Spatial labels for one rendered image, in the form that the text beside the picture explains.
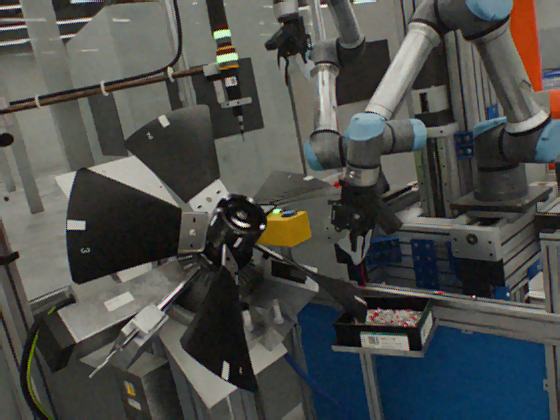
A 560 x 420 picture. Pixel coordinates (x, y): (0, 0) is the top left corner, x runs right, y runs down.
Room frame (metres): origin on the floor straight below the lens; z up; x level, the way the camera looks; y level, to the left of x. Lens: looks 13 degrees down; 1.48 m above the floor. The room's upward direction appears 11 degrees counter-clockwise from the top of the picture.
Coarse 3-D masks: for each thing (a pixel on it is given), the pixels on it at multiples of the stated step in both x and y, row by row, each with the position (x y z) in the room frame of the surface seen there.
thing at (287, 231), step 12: (276, 216) 1.69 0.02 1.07; (288, 216) 1.64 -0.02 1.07; (300, 216) 1.65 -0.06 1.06; (276, 228) 1.65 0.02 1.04; (288, 228) 1.61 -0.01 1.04; (300, 228) 1.65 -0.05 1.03; (264, 240) 1.69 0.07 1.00; (276, 240) 1.66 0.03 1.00; (288, 240) 1.62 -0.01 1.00; (300, 240) 1.64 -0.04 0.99
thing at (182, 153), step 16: (176, 112) 1.35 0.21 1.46; (192, 112) 1.35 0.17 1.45; (208, 112) 1.36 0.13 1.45; (144, 128) 1.33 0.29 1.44; (160, 128) 1.33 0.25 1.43; (176, 128) 1.32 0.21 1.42; (192, 128) 1.32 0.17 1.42; (208, 128) 1.32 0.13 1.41; (128, 144) 1.31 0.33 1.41; (144, 144) 1.31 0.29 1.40; (160, 144) 1.30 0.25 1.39; (176, 144) 1.30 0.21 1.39; (192, 144) 1.29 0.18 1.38; (208, 144) 1.29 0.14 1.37; (144, 160) 1.29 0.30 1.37; (160, 160) 1.28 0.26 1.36; (176, 160) 1.28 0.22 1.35; (192, 160) 1.27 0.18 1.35; (208, 160) 1.26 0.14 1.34; (160, 176) 1.27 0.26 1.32; (176, 176) 1.26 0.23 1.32; (192, 176) 1.25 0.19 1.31; (208, 176) 1.24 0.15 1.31; (176, 192) 1.25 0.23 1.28; (192, 192) 1.23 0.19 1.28
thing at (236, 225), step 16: (224, 208) 1.14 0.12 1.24; (240, 208) 1.16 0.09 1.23; (256, 208) 1.17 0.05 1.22; (208, 224) 1.14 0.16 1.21; (224, 224) 1.09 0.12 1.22; (240, 224) 1.11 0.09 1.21; (256, 224) 1.14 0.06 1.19; (208, 240) 1.16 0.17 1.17; (224, 240) 1.10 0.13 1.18; (256, 240) 1.12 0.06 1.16; (208, 256) 1.14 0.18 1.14; (240, 256) 1.18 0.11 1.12
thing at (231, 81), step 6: (222, 72) 1.23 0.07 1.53; (228, 72) 1.22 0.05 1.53; (234, 72) 1.22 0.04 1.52; (228, 78) 1.22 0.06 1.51; (234, 78) 1.22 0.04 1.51; (228, 84) 1.22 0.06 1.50; (234, 84) 1.22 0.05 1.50; (228, 90) 1.23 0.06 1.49; (234, 90) 1.22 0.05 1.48; (240, 90) 1.24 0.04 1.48; (228, 96) 1.23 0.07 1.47; (234, 96) 1.22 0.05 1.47; (240, 96) 1.23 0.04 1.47; (234, 108) 1.23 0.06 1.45; (240, 108) 1.23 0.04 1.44; (234, 114) 1.23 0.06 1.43; (240, 114) 1.23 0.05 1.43
